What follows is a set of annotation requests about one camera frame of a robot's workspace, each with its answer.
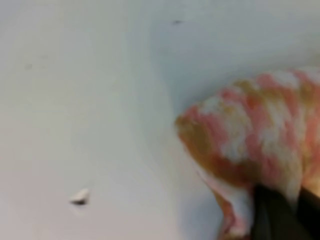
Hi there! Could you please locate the pink white checkered rag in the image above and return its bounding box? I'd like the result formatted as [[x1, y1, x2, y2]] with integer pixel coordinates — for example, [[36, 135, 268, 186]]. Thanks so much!
[[174, 66, 320, 240]]

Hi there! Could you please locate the small white paper scrap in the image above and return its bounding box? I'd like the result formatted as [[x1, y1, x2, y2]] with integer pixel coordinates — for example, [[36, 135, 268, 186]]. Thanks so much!
[[69, 188, 90, 206]]

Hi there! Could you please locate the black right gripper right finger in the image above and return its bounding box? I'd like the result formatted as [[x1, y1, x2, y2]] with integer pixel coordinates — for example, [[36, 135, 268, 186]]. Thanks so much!
[[297, 188, 320, 240]]

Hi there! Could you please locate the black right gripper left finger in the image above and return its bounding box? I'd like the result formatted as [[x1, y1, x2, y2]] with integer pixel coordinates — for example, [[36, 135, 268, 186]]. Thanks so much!
[[251, 185, 312, 240]]

